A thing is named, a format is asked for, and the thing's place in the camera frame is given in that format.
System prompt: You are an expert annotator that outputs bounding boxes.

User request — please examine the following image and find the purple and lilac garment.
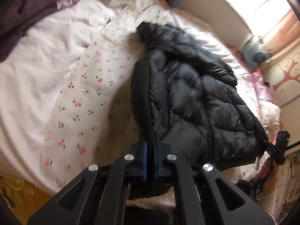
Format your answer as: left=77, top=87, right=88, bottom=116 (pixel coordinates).
left=1, top=0, right=80, bottom=61

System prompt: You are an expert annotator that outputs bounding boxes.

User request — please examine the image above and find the black puffer jacket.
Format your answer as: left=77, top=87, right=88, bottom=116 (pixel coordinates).
left=131, top=22, right=268, bottom=171

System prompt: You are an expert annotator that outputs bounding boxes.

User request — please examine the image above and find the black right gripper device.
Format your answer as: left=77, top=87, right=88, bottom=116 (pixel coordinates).
left=265, top=130, right=290, bottom=166

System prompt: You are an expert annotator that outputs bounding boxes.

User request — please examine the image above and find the white cherry print bedsheet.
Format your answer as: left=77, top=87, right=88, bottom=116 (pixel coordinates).
left=1, top=0, right=280, bottom=194

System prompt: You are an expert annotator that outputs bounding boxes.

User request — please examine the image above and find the blue cartoon curtain right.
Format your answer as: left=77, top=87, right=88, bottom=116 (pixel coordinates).
left=241, top=36, right=273, bottom=70

